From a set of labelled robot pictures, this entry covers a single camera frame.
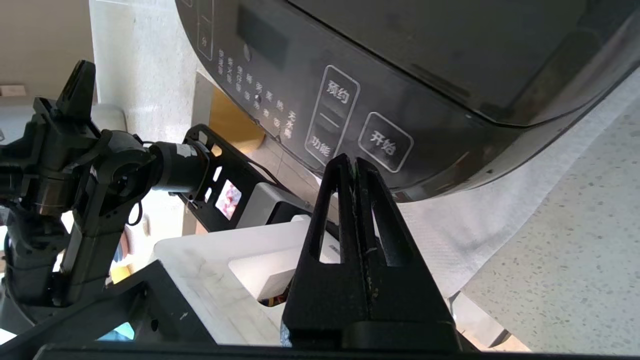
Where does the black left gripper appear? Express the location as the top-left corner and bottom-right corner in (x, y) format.
(32, 61), (103, 151)

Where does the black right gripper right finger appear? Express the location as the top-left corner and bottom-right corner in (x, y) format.
(356, 159), (458, 326)

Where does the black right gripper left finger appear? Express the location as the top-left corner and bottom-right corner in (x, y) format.
(281, 154), (373, 349)

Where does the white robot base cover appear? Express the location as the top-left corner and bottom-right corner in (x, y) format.
(154, 215), (343, 346)

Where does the black rice cooker body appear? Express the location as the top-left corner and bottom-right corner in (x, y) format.
(175, 0), (640, 203)

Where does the white towel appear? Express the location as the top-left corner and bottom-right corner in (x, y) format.
(90, 0), (640, 301)

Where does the grey box on robot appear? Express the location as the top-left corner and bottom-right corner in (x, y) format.
(244, 182), (313, 226)

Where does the small robot screen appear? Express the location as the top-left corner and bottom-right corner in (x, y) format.
(215, 179), (243, 221)

